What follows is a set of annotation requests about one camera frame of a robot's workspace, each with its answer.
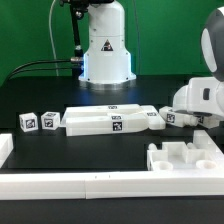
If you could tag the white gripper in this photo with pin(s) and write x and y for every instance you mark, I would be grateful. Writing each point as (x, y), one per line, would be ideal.
(201, 95)

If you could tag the white chair seat block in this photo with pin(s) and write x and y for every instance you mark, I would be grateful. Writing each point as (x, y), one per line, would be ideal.
(178, 156)

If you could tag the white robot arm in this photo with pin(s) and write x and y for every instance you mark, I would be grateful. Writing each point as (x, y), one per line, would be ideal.
(212, 44)

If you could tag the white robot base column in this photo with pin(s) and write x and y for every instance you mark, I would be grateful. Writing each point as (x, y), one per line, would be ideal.
(107, 62)

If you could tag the white tagged cube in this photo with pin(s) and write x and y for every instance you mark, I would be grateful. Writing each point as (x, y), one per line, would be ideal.
(28, 122)
(50, 120)

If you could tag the white left fence piece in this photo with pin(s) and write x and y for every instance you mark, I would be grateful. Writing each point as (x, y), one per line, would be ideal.
(6, 146)

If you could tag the white chair back frame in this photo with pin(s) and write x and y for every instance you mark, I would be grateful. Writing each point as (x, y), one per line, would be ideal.
(112, 123)

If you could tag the white L-shaped fence rail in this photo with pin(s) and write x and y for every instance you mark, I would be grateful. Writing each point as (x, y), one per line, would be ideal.
(146, 183)

